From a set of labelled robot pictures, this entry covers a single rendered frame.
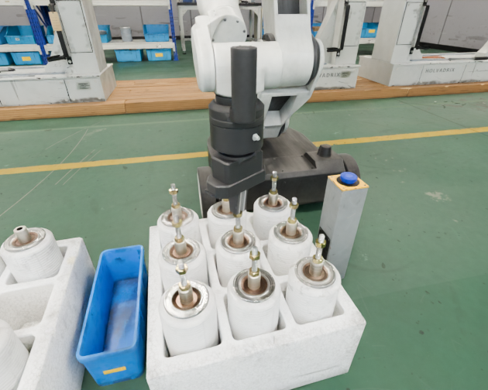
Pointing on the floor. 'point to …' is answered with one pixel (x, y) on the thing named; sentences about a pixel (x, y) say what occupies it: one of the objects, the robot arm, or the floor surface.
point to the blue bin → (116, 317)
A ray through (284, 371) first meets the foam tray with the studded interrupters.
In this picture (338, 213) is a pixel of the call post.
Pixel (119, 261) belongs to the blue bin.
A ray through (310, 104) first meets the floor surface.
